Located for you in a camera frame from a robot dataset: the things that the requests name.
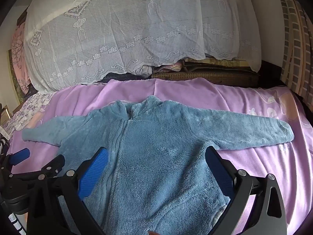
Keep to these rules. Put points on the brown woven trunk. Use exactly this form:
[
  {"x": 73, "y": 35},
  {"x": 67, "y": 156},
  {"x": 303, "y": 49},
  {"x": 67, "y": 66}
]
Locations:
[{"x": 207, "y": 77}]

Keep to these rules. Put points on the pink patterned cloth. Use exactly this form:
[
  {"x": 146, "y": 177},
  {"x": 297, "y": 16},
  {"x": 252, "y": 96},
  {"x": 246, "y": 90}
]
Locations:
[{"x": 171, "y": 66}]

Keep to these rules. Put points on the plaid curtain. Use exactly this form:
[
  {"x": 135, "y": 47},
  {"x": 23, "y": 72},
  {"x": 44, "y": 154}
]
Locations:
[{"x": 293, "y": 41}]

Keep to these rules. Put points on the dark blue cloth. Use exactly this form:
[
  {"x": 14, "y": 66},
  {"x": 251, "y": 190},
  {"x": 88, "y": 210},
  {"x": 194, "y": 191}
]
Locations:
[{"x": 117, "y": 77}]

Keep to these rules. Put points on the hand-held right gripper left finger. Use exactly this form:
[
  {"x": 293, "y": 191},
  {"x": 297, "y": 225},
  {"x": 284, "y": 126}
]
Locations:
[{"x": 94, "y": 171}]

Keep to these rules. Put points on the pink floral cloth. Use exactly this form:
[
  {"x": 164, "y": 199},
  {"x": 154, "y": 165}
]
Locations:
[{"x": 19, "y": 61}]

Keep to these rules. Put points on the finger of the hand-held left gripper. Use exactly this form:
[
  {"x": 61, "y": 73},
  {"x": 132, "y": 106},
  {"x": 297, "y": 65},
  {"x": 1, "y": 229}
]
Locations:
[
  {"x": 53, "y": 165},
  {"x": 20, "y": 157}
]

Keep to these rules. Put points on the blue fleece zip jacket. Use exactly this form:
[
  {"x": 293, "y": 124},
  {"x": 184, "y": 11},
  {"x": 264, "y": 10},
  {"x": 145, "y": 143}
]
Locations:
[{"x": 156, "y": 151}]

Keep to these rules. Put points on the purple blanket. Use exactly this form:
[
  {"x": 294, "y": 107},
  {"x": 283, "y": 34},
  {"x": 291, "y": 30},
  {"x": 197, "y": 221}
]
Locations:
[{"x": 195, "y": 95}]

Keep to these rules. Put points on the purple flowered bed sheet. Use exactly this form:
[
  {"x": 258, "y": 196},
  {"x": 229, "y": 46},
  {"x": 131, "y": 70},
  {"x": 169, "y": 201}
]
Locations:
[{"x": 31, "y": 106}]

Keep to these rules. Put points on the white lace cover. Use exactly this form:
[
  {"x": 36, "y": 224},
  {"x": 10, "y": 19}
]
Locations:
[{"x": 122, "y": 29}]

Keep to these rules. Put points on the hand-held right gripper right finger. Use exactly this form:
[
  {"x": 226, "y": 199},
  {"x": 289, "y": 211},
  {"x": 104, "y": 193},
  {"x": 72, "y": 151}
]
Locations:
[{"x": 218, "y": 172}]

